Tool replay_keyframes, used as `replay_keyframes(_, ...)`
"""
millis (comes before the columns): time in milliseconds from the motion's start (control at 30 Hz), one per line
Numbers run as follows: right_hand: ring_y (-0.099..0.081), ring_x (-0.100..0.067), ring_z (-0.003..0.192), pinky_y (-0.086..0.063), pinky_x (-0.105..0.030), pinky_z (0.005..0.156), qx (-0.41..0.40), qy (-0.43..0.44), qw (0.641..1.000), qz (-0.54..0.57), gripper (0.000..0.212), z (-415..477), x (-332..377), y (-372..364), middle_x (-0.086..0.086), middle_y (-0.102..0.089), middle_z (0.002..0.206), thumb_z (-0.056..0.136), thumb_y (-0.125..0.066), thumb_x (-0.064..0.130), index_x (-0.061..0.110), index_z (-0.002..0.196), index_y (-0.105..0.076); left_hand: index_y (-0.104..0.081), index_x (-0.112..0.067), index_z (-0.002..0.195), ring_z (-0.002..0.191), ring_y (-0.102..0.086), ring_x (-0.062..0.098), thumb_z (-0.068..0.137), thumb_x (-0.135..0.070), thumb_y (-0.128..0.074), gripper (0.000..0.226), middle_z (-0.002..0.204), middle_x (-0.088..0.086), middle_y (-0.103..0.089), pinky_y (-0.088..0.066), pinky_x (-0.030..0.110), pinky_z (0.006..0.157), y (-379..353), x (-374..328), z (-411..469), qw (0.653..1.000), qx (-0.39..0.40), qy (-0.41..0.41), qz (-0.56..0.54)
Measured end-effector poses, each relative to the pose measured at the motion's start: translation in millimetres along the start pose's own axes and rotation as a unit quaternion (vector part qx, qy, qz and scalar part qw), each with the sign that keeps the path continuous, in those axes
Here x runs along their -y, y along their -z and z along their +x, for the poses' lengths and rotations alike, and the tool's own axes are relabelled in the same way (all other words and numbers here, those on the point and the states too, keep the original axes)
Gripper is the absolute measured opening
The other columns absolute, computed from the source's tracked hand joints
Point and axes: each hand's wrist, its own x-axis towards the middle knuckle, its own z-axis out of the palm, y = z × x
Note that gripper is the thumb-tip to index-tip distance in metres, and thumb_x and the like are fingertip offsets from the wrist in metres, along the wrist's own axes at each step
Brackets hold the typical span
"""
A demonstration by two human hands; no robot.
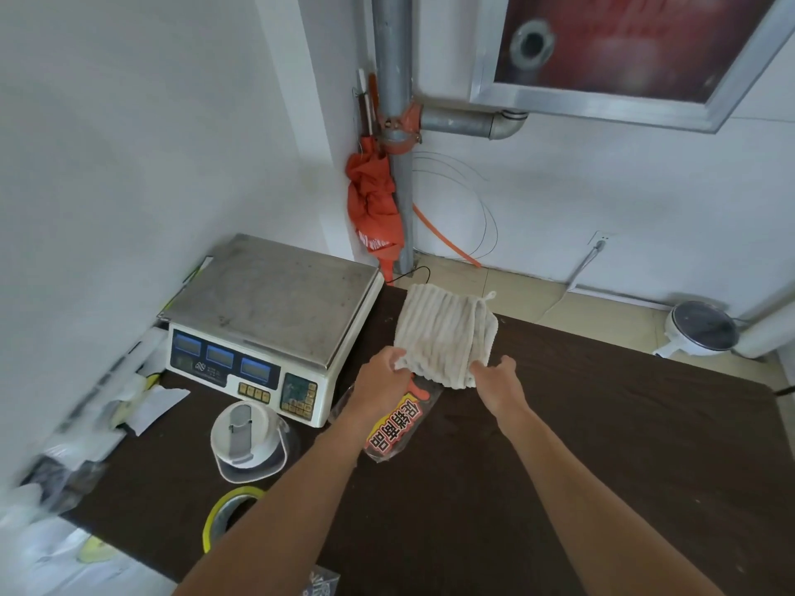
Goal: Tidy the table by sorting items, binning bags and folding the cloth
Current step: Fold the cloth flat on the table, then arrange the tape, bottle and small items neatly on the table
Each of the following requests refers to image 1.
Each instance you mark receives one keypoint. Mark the person's left hand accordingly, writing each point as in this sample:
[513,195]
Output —
[379,384]

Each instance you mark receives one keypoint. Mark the person's right hand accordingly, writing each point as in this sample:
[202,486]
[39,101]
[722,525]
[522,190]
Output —
[500,384]

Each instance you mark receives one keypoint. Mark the clear bag yellow starburst sign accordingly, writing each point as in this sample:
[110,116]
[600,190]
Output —
[397,428]

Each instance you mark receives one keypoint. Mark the white ribbed cloth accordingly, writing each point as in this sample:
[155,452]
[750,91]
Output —
[444,335]

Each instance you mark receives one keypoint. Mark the clear jar with white lid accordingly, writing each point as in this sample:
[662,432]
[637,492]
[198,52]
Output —
[245,434]

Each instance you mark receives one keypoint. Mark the small zip bag of screws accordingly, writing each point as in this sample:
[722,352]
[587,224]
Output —
[323,583]

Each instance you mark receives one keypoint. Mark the yellow tape roll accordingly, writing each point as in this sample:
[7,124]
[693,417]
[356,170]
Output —
[214,515]

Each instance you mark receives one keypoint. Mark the person's left forearm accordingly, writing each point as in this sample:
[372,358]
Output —
[279,515]

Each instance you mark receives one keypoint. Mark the person's right forearm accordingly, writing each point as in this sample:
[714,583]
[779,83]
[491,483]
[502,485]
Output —
[596,515]

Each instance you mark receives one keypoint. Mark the white electronic scale steel pan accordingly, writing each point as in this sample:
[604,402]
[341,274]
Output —
[273,291]

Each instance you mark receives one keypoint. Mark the white round bin dark lid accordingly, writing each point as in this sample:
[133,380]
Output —
[699,328]

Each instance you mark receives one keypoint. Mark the yellow green packet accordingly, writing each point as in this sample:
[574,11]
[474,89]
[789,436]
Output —
[186,285]

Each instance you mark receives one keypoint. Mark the white plastic pipe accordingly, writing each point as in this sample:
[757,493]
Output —
[767,332]

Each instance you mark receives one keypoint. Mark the pile of white plastic bags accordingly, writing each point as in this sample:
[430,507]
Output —
[105,415]

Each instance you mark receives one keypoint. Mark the grey metal pipe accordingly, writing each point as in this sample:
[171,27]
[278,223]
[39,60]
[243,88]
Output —
[391,55]

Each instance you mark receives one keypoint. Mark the white bag with yellow smiley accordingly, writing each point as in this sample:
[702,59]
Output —
[93,552]

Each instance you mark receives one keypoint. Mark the metal framed red cabinet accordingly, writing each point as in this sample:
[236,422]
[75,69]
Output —
[627,49]

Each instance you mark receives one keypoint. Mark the grey wall plug with conduit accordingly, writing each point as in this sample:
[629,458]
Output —
[599,245]

